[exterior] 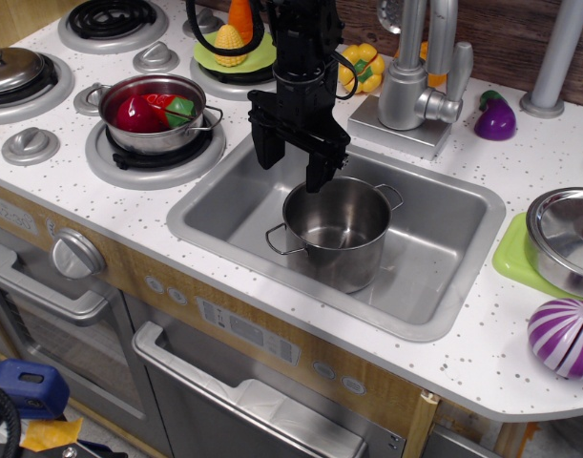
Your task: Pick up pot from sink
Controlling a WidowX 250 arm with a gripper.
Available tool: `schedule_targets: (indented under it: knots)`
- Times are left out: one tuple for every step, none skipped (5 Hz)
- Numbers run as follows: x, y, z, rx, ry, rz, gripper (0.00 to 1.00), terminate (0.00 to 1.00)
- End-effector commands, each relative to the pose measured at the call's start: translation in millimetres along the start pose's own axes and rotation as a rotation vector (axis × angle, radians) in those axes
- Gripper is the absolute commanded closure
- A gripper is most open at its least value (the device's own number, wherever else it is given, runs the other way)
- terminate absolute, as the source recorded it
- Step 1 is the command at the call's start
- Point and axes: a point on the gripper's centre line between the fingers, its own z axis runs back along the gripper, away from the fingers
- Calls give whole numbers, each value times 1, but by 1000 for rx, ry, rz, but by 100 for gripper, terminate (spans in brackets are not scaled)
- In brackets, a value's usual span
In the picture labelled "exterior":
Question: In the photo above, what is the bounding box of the green round plate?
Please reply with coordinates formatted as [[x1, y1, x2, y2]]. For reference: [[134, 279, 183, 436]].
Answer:
[[194, 31, 276, 74]]

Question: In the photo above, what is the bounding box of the silver stove knob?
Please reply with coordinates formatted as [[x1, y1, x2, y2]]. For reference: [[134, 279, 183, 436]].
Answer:
[[182, 8, 223, 37], [133, 41, 179, 73], [73, 83, 111, 116], [1, 127, 60, 166]]

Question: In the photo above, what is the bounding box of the silver slotted spoon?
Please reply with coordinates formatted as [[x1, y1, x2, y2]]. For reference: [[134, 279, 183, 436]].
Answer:
[[376, 0, 404, 35]]

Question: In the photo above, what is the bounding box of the silver toy faucet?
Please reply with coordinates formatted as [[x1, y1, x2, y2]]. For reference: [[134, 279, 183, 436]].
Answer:
[[348, 0, 473, 160]]

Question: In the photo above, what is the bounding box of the yellow toy bell pepper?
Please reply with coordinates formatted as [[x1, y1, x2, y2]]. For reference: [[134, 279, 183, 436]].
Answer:
[[338, 43, 385, 94]]

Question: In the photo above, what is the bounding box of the grey sink basin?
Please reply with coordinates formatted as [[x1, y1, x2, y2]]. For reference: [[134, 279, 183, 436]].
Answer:
[[167, 139, 506, 342]]

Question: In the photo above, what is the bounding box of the purple striped toy onion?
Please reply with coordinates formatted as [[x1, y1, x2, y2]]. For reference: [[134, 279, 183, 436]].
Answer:
[[527, 298, 583, 380]]

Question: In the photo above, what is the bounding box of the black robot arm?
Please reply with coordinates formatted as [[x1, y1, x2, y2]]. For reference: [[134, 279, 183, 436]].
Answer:
[[248, 1, 350, 193]]

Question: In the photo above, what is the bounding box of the red green toy vegetable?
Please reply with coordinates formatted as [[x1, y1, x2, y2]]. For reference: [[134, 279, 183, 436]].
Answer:
[[142, 94, 197, 129]]

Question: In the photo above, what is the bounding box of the orange toy carrot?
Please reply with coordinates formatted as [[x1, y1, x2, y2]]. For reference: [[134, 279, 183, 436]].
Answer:
[[228, 0, 253, 45]]

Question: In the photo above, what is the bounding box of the yellow tape piece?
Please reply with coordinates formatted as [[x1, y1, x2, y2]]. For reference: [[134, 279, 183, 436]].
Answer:
[[20, 418, 83, 452]]

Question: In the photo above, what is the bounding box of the steel lid on burner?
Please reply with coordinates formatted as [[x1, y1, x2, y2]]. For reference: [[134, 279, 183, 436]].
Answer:
[[0, 48, 46, 93]]

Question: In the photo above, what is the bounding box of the yellow toy corn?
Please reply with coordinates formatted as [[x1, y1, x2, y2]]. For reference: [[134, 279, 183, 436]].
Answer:
[[215, 25, 248, 68]]

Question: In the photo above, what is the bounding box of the black cable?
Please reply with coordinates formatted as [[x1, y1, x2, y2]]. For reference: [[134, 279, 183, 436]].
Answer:
[[0, 381, 23, 458]]

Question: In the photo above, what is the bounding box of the green square mat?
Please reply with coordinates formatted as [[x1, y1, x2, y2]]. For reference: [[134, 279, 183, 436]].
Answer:
[[492, 213, 583, 301]]

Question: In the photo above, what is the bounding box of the dishwasher door handle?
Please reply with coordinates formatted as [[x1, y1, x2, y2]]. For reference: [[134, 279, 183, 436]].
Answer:
[[133, 322, 368, 457]]

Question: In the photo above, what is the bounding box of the purple toy eggplant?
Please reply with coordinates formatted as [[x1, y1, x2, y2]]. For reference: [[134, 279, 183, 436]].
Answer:
[[474, 90, 516, 141]]

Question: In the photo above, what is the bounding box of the tall steel pot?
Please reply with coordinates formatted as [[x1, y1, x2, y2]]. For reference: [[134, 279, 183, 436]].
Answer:
[[265, 177, 405, 294]]

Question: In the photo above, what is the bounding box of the steel pan with handles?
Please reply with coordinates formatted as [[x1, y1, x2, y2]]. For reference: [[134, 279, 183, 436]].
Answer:
[[99, 73, 223, 156]]

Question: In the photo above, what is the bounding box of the blue clamp tool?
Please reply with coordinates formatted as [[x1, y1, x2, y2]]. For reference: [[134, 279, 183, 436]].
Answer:
[[0, 359, 70, 420]]

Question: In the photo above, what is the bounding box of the orange toy behind faucet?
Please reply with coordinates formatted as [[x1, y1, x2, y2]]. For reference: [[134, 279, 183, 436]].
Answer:
[[393, 40, 448, 89]]

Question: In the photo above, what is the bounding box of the silver oven dial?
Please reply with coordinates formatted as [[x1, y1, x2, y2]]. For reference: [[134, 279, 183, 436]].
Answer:
[[50, 228, 106, 280]]

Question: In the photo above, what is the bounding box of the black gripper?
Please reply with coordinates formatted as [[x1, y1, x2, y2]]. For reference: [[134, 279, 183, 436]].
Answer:
[[248, 71, 350, 193]]

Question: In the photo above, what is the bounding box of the steel pot with lid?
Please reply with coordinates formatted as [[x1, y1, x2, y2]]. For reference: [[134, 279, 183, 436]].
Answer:
[[525, 187, 583, 298]]

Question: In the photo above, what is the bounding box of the black coil burner back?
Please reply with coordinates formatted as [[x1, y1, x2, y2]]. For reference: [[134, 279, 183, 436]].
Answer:
[[69, 0, 157, 39]]

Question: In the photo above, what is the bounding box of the oven door handle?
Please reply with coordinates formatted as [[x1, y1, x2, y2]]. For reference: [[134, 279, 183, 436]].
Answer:
[[0, 237, 112, 328]]

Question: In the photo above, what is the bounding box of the grey vertical pole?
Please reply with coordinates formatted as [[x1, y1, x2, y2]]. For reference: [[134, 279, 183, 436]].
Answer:
[[520, 0, 583, 119]]

